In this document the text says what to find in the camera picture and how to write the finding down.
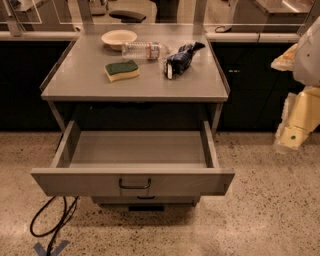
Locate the grey middle drawer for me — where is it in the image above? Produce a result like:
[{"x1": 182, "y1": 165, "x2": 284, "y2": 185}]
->
[{"x1": 92, "y1": 196, "x2": 200, "y2": 205}]

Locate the blue tape cross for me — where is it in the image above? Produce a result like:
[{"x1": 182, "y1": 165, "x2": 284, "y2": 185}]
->
[{"x1": 32, "y1": 239, "x2": 71, "y2": 256}]

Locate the blue chip bag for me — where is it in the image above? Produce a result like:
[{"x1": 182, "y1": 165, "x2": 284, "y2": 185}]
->
[{"x1": 164, "y1": 42, "x2": 205, "y2": 79}]

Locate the grey metal drawer cabinet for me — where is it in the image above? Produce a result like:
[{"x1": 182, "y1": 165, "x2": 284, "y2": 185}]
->
[{"x1": 39, "y1": 23, "x2": 232, "y2": 212}]

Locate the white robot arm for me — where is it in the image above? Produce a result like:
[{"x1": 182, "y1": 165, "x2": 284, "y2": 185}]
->
[{"x1": 271, "y1": 17, "x2": 320, "y2": 153}]

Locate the white paper bowl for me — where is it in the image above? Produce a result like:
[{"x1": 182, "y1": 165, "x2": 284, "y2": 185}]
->
[{"x1": 101, "y1": 29, "x2": 137, "y2": 51}]

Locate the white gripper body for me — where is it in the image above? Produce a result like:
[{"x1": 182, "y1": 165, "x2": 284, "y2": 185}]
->
[{"x1": 288, "y1": 86, "x2": 320, "y2": 134}]

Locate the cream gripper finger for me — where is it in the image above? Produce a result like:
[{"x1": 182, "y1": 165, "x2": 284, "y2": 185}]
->
[
  {"x1": 271, "y1": 44, "x2": 298, "y2": 71},
  {"x1": 273, "y1": 93, "x2": 310, "y2": 154}
]

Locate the clear acrylic barrier panel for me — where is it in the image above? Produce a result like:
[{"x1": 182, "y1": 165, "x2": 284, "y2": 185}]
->
[{"x1": 0, "y1": 0, "x2": 319, "y2": 36}]

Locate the clear plastic water bottle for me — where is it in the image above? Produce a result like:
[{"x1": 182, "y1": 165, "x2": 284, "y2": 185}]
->
[{"x1": 122, "y1": 42, "x2": 171, "y2": 61}]

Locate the grey top drawer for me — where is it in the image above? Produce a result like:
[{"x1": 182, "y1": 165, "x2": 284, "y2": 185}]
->
[{"x1": 31, "y1": 121, "x2": 234, "y2": 198}]

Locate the green yellow sponge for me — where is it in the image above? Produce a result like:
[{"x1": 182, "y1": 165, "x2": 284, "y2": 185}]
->
[{"x1": 104, "y1": 60, "x2": 140, "y2": 82}]

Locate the grey drawer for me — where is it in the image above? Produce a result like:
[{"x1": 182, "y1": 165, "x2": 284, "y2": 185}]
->
[
  {"x1": 31, "y1": 121, "x2": 234, "y2": 198},
  {"x1": 92, "y1": 196, "x2": 200, "y2": 205}
]

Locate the black office chair seat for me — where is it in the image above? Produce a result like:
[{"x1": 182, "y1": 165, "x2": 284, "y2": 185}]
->
[{"x1": 109, "y1": 10, "x2": 146, "y2": 23}]

